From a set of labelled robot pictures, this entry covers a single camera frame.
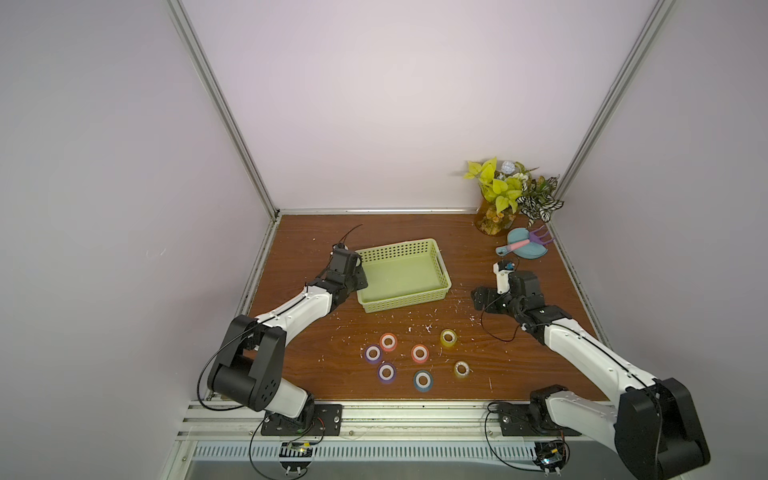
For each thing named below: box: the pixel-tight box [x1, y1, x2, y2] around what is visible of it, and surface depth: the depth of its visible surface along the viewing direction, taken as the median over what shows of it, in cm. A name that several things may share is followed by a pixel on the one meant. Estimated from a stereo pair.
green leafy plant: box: [463, 157, 565, 228], surface depth 96 cm
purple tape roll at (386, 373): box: [378, 363, 396, 384], surface depth 82 cm
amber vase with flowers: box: [476, 190, 520, 236], surface depth 112 cm
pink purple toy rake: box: [508, 225, 555, 251], surface depth 113 cm
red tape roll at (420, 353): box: [411, 344, 430, 364], surface depth 85 cm
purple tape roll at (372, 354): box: [364, 344, 382, 364], surface depth 85 cm
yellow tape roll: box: [440, 328, 458, 347], surface depth 88 cm
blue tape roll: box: [414, 369, 434, 393], surface depth 81 cm
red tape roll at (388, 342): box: [380, 332, 398, 352], surface depth 87 cm
